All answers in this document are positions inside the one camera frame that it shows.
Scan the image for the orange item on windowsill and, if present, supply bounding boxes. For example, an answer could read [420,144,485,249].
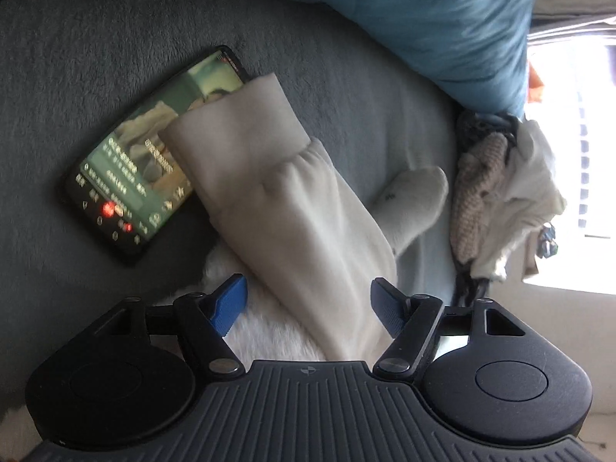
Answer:
[527,64,544,103]

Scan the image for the grey curtain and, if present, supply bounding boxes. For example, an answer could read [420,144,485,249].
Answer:
[528,0,615,45]

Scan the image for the beige zip hoodie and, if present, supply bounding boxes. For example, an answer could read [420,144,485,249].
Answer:
[160,74,396,363]

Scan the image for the black smartphone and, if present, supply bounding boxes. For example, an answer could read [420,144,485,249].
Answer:
[59,45,249,265]

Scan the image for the blue duvet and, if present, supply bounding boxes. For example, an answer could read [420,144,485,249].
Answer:
[311,0,534,116]

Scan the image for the dark furry garment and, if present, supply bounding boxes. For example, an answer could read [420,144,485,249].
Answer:
[455,110,520,153]

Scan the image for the grey-blue bed blanket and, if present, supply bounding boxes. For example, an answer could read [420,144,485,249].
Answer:
[1,0,456,409]

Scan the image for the pale beige crumpled garment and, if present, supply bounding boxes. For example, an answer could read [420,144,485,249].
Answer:
[470,121,566,281]

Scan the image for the checked pink cloth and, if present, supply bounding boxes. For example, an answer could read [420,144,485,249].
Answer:
[450,132,509,265]

